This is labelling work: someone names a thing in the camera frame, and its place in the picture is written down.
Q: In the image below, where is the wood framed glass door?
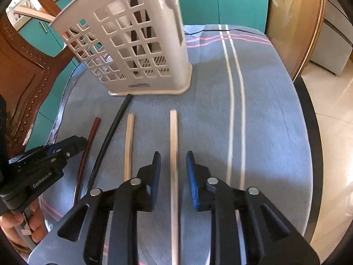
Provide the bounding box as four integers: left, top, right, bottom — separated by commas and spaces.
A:
266, 0, 329, 81

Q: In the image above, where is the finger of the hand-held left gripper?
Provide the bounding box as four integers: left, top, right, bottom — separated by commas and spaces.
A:
8, 146, 69, 172
45, 136, 88, 159

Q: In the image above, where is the blue striped cloth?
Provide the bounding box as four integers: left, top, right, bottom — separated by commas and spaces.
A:
28, 24, 314, 265

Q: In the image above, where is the dark red chopstick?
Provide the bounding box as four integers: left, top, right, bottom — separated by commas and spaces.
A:
72, 117, 102, 208

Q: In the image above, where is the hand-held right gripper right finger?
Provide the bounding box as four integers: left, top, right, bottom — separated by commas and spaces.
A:
185, 150, 320, 265

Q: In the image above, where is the silver refrigerator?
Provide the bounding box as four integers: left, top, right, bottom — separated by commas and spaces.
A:
309, 0, 353, 76

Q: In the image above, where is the beige chopstick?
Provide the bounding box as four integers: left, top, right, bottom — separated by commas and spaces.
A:
169, 110, 180, 265
124, 113, 136, 183

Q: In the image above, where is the black chopstick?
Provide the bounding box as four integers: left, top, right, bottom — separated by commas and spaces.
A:
83, 94, 133, 199

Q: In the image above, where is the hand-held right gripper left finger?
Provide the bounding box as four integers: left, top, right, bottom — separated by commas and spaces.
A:
56, 151, 162, 265

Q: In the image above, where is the white slotted utensil holder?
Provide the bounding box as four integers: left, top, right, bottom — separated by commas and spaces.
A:
50, 0, 193, 97

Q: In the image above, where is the carved wooden chair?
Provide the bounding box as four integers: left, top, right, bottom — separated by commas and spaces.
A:
0, 0, 83, 158

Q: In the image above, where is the person's left hand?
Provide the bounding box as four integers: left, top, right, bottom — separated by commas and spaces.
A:
0, 201, 48, 251

